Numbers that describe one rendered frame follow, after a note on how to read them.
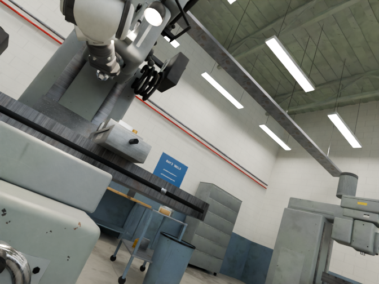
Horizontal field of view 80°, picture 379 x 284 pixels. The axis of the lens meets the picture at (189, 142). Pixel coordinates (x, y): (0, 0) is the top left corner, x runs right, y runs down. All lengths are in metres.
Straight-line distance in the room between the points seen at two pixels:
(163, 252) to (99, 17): 2.57
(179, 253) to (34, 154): 2.33
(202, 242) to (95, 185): 5.36
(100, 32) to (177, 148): 5.54
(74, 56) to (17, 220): 1.04
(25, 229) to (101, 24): 0.42
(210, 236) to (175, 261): 3.32
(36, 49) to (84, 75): 4.18
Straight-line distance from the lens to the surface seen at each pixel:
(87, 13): 0.55
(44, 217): 0.52
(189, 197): 1.00
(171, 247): 2.80
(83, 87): 1.37
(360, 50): 7.32
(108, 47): 0.85
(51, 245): 0.54
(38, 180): 0.68
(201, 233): 5.87
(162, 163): 5.78
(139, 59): 0.99
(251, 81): 4.45
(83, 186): 0.69
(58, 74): 1.37
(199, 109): 6.57
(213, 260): 6.34
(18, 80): 5.34
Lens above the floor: 0.81
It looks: 19 degrees up
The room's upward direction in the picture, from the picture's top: 24 degrees clockwise
